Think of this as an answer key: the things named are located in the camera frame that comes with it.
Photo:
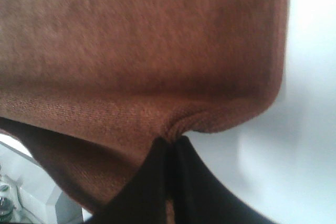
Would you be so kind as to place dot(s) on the brown towel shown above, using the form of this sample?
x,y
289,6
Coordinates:
x,y
88,85

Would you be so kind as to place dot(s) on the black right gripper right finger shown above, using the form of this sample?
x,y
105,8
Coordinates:
x,y
199,197

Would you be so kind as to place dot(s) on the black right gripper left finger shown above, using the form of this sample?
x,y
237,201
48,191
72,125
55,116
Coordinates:
x,y
142,200

